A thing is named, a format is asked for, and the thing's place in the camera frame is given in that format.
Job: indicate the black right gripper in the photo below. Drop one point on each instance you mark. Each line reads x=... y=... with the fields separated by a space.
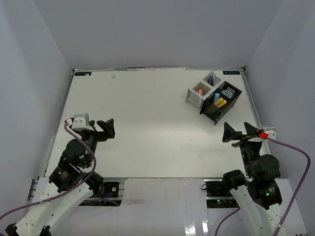
x=230 y=133

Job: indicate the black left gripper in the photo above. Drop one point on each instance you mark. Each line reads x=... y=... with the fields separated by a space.
x=109 y=130

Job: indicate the orange highlighter marker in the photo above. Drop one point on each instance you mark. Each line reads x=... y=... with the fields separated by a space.
x=218 y=101

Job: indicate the round blue-white tape tin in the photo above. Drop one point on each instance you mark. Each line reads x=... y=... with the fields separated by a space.
x=229 y=94

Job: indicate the blue highlighter marker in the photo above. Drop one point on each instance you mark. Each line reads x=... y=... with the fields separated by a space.
x=216 y=97

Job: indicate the purple gel pen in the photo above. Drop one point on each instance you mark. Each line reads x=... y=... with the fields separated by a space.
x=210 y=78

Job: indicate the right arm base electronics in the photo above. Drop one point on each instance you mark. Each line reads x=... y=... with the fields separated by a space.
x=217 y=196

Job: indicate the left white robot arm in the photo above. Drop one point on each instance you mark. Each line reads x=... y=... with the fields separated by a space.
x=73 y=182

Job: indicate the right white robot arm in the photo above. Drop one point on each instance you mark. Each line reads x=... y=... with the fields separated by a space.
x=255 y=190

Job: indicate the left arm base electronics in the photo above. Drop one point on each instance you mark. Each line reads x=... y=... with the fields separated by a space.
x=111 y=196

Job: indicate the black slotted organizer box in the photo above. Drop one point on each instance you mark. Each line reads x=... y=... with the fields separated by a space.
x=215 y=113

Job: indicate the white slotted organizer box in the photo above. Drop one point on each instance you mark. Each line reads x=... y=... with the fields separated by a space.
x=197 y=100

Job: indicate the black XDOF label left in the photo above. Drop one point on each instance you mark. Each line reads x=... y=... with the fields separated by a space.
x=82 y=74

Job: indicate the black xdof label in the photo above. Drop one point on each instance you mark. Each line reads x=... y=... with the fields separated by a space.
x=231 y=72
x=82 y=74

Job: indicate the black XDOF label right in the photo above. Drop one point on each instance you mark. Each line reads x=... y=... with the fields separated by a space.
x=231 y=72

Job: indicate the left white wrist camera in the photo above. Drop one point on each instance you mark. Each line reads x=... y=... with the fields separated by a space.
x=79 y=122

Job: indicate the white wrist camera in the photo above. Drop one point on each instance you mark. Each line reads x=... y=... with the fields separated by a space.
x=267 y=132
x=79 y=122

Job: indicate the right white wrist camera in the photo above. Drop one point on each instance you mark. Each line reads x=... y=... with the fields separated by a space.
x=267 y=132

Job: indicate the aluminium table frame rail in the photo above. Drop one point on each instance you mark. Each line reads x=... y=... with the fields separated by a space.
x=256 y=115

